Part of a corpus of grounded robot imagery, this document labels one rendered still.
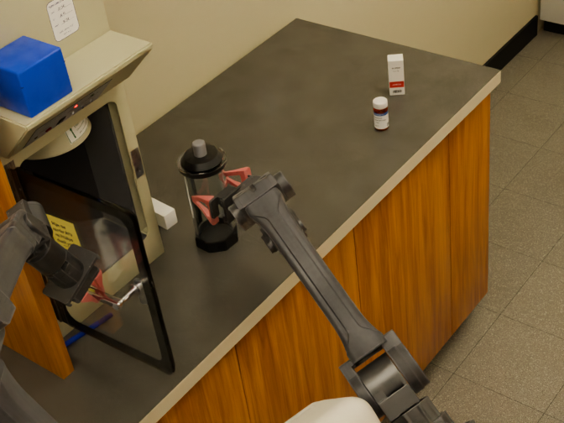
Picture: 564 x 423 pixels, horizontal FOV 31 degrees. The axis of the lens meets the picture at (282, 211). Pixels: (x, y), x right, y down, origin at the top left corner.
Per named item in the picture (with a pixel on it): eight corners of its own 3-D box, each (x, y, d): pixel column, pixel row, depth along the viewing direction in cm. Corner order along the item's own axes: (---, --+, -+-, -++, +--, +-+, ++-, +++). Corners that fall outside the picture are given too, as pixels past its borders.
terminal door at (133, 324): (65, 320, 210) (13, 164, 185) (177, 375, 194) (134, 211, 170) (63, 322, 210) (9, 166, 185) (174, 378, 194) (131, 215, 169)
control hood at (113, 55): (-3, 156, 184) (-19, 110, 178) (122, 73, 203) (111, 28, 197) (39, 174, 178) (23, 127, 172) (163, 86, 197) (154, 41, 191)
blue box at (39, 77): (-6, 105, 179) (-21, 60, 174) (36, 78, 185) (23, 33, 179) (31, 119, 174) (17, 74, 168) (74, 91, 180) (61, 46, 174)
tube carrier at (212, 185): (183, 239, 233) (166, 164, 219) (216, 214, 239) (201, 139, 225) (217, 256, 226) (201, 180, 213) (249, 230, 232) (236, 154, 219)
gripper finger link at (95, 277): (75, 308, 185) (46, 287, 177) (95, 274, 187) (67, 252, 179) (101, 321, 181) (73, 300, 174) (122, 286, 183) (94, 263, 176)
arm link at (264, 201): (211, 186, 163) (263, 149, 163) (230, 207, 176) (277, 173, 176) (374, 420, 149) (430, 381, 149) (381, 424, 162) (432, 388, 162)
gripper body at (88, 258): (47, 296, 178) (23, 279, 172) (77, 247, 181) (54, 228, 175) (72, 309, 175) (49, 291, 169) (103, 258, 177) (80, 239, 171)
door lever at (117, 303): (105, 282, 189) (101, 271, 187) (142, 296, 183) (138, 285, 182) (85, 300, 185) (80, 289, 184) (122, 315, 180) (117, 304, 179)
